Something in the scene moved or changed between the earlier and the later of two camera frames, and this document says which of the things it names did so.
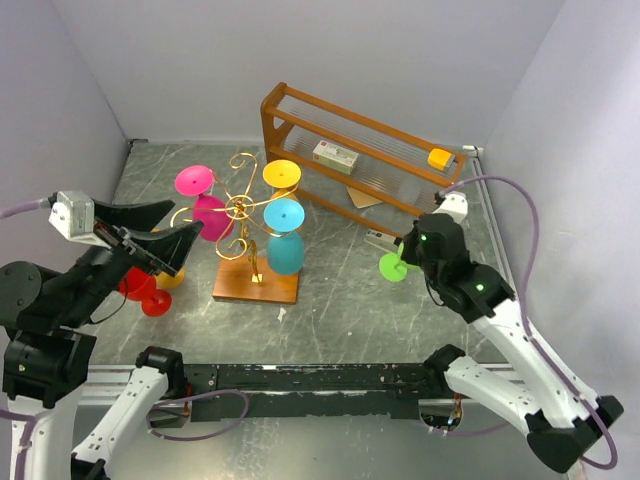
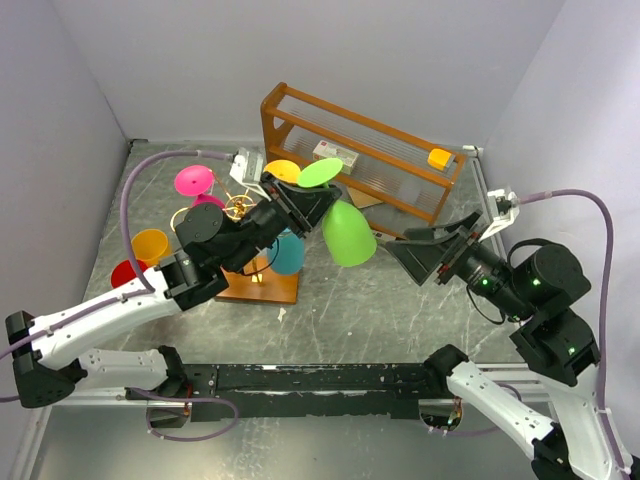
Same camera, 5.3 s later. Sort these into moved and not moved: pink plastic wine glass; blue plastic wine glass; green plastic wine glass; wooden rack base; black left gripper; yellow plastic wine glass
Moved: green plastic wine glass; black left gripper
Not moved: wooden rack base; yellow plastic wine glass; blue plastic wine glass; pink plastic wine glass
